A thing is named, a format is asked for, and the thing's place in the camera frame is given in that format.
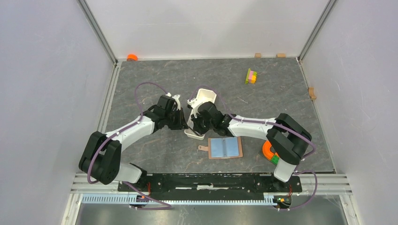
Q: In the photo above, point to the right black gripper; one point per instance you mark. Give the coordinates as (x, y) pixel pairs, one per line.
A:
(196, 127)

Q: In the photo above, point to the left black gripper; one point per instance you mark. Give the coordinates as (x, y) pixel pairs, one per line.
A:
(181, 123)

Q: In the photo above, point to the white rectangular tray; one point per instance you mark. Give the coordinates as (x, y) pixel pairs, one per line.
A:
(204, 95)

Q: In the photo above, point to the brown leather card holder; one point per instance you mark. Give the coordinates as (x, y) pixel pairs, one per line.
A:
(223, 148)

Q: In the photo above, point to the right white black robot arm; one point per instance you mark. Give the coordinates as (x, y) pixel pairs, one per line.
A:
(288, 138)

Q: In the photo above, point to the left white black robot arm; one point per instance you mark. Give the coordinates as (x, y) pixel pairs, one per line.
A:
(101, 158)

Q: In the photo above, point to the orange horseshoe toy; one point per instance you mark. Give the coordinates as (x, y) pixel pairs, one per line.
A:
(266, 150)

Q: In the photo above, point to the colourful toy brick stack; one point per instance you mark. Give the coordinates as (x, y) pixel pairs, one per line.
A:
(251, 77)

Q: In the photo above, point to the green toy block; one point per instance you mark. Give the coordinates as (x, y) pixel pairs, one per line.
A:
(274, 160)

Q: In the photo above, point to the orange round cap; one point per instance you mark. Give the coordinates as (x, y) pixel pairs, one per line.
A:
(132, 57)

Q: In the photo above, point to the curved wooden piece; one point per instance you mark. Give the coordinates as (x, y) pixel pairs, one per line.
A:
(311, 93)

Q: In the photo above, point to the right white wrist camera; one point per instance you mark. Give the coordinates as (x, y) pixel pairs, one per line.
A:
(194, 105)

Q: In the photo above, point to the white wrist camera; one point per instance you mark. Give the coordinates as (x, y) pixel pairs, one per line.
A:
(177, 104)
(194, 105)

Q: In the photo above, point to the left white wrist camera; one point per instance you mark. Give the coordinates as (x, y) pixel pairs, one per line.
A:
(177, 104)

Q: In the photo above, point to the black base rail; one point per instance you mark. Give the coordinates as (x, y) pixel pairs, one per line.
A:
(215, 186)

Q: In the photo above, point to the blue-white cable duct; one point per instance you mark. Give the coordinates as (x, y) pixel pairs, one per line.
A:
(134, 199)

